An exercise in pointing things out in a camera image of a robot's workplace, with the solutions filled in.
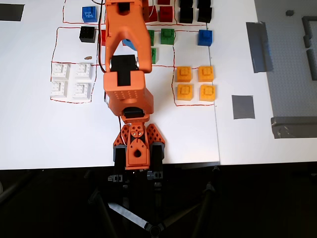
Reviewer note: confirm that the grey studded baseplate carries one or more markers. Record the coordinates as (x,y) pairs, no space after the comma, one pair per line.
(287,74)

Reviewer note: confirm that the dark grey corner brick wall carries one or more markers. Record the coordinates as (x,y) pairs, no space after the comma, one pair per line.
(305,22)

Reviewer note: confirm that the black grey table clamp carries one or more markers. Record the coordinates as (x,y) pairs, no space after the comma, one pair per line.
(157,158)
(119,161)

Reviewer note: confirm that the short dark grey brick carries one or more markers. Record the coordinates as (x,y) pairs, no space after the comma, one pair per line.
(307,41)

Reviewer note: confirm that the green toy block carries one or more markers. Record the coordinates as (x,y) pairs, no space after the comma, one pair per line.
(168,36)
(151,37)
(153,55)

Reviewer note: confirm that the black tape patch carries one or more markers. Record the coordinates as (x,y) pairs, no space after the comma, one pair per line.
(11,12)

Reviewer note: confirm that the yellow toy block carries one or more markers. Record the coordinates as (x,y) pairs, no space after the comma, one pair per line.
(184,74)
(185,92)
(206,73)
(207,92)

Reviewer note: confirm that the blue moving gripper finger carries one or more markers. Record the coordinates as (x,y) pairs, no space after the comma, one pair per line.
(129,44)

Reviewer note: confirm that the white toy block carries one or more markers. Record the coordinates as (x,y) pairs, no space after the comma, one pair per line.
(83,71)
(81,90)
(59,88)
(60,71)

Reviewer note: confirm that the small dark grey piece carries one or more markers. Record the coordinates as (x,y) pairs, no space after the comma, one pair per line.
(289,13)

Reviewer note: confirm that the blue toy block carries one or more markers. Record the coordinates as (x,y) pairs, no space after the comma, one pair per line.
(89,14)
(205,37)

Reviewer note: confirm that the wide grey tape strip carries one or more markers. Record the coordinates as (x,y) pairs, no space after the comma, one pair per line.
(294,127)

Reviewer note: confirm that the dark metal stand frame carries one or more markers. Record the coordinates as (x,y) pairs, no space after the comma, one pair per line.
(128,214)

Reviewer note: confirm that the grey square tape marker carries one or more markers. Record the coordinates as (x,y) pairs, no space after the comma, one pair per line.
(243,107)

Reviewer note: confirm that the long grey tape strip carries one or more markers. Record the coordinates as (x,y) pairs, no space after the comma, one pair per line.
(257,44)

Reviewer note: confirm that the small brown scrap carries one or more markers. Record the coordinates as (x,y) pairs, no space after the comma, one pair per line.
(88,58)

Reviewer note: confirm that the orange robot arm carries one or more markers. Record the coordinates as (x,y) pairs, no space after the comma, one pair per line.
(128,86)

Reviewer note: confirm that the long dark grey brick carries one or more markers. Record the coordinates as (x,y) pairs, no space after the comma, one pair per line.
(312,65)

